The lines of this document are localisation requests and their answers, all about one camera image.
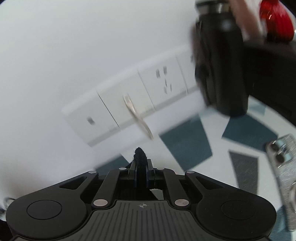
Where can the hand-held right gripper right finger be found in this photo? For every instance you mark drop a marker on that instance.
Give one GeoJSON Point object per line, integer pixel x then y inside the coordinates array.
{"type": "Point", "coordinates": [150, 176]}

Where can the white data port wall plate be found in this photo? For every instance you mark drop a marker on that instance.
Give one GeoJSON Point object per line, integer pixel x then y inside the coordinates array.
{"type": "Point", "coordinates": [92, 115]}

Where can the smartphone with glitter case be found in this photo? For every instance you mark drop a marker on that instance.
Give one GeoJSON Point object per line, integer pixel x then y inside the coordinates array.
{"type": "Point", "coordinates": [282, 166]}

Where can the red knit sweater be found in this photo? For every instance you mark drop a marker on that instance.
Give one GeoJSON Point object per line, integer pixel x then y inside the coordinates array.
{"type": "Point", "coordinates": [277, 23]}

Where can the black cloth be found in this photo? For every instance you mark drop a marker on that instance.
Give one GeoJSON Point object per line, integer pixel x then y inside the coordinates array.
{"type": "Point", "coordinates": [141, 162]}

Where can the white power socket plate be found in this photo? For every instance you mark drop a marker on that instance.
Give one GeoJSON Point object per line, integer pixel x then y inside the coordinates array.
{"type": "Point", "coordinates": [166, 78]}

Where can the white blank wall plate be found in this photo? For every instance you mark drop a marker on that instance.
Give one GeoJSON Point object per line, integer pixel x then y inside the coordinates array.
{"type": "Point", "coordinates": [115, 97]}

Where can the white mat with grey shapes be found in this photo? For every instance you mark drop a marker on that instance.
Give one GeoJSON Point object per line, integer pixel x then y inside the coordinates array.
{"type": "Point", "coordinates": [217, 148]}

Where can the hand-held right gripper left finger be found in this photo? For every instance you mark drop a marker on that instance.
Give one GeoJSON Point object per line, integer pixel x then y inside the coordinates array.
{"type": "Point", "coordinates": [134, 176]}

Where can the person's left hand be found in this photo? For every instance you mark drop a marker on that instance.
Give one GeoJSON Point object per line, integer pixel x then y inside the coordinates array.
{"type": "Point", "coordinates": [249, 18]}

